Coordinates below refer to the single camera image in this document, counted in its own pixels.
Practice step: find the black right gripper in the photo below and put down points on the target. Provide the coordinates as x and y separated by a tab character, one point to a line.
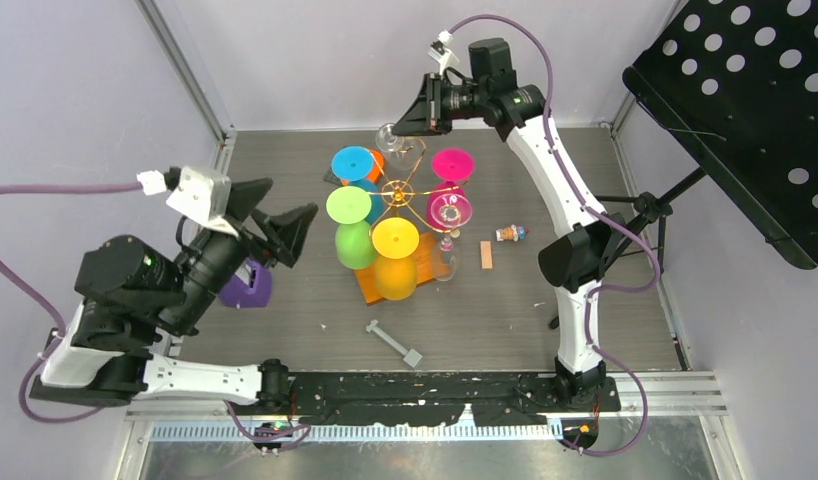
425	116

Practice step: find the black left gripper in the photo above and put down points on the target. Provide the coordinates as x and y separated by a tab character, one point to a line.
290	229

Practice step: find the clear wine glass back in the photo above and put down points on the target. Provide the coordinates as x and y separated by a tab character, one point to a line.
401	153

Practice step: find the clear wine glass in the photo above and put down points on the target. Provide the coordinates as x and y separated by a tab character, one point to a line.
401	153
451	212

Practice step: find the pink plastic wine glass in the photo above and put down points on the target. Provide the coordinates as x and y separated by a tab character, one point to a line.
454	168

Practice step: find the gold wire wine glass rack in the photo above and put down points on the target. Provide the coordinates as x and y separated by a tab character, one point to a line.
402	200

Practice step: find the blue plastic wine glass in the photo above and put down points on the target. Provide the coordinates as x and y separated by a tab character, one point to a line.
352	164

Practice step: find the green plastic wine glass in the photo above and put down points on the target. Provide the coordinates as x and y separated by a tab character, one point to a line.
350	225

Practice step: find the orange plastic wine glass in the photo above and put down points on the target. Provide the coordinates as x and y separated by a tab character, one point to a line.
395	272

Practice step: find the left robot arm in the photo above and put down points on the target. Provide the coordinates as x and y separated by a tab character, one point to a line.
132	295

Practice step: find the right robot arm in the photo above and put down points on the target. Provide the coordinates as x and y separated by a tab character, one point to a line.
576	262

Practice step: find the orange plastic bowl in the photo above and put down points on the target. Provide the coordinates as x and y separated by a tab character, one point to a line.
377	169

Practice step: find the purple box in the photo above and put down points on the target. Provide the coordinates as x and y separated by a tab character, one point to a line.
250	287

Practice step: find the grey lego baseplate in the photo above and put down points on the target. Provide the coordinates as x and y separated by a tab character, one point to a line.
331	178

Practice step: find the small wooden block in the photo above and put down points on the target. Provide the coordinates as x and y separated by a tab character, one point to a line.
486	255

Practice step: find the grey bolt tool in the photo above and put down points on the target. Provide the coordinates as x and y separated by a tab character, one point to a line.
410	357

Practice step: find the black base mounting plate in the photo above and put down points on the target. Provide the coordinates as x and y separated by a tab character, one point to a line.
429	399

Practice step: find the black perforated music stand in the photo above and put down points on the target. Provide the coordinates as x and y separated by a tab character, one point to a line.
736	85

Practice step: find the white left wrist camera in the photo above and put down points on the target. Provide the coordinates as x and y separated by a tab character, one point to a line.
199	194

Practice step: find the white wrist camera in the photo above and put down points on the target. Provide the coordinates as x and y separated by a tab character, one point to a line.
440	52
199	194

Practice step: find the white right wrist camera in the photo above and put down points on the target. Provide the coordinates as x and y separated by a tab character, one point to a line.
440	52

